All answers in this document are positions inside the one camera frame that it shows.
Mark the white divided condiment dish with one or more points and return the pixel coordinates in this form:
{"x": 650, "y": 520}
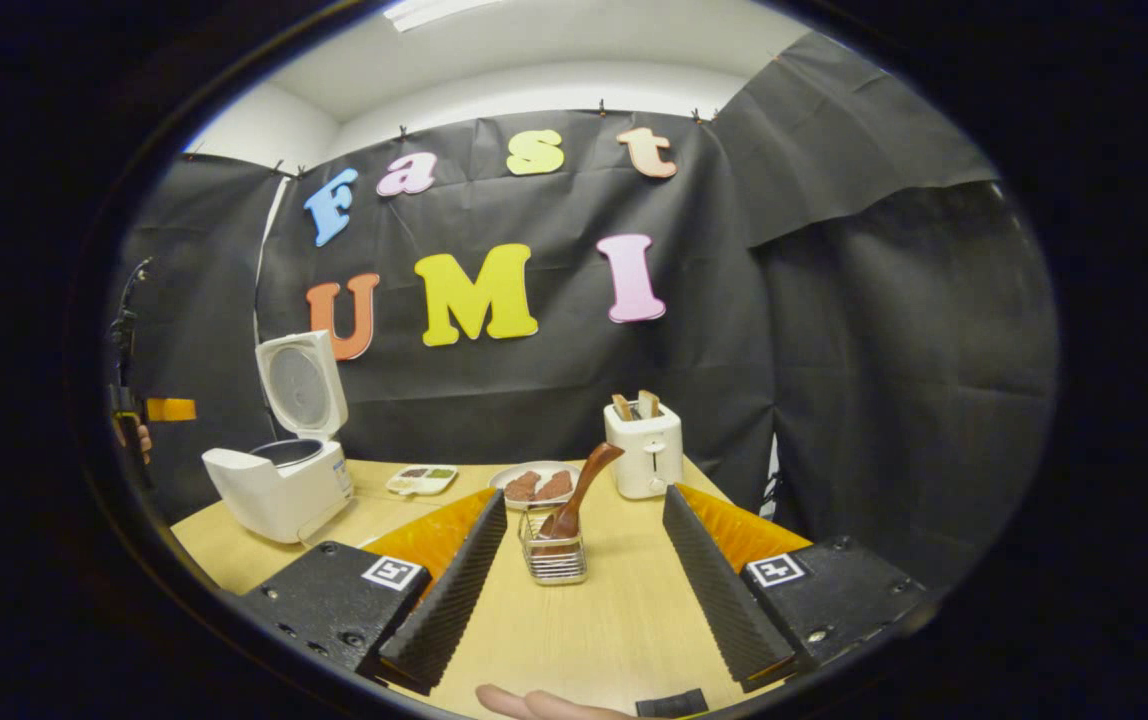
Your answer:
{"x": 422, "y": 481}

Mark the brown meat piece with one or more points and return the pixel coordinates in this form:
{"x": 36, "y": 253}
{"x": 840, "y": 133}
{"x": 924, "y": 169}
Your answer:
{"x": 521, "y": 487}
{"x": 555, "y": 485}

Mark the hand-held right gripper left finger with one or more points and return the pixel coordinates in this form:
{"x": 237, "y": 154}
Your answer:
{"x": 449, "y": 610}

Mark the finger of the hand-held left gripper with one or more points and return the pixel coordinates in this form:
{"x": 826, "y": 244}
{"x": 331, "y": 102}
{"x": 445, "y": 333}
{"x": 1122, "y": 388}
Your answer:
{"x": 172, "y": 410}

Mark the toast slice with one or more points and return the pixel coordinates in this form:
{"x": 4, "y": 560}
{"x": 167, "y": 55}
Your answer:
{"x": 623, "y": 408}
{"x": 649, "y": 404}

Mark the white toaster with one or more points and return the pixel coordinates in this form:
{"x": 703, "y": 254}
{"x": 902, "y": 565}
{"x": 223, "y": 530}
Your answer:
{"x": 646, "y": 450}

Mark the brown wooden spoon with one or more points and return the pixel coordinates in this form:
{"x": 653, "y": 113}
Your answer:
{"x": 584, "y": 485}

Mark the white round plate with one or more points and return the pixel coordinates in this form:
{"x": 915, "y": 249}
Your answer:
{"x": 534, "y": 506}

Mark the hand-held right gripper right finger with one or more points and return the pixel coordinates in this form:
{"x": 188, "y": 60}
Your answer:
{"x": 719, "y": 600}

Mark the white rice cooker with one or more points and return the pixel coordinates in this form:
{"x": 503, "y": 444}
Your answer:
{"x": 274, "y": 495}

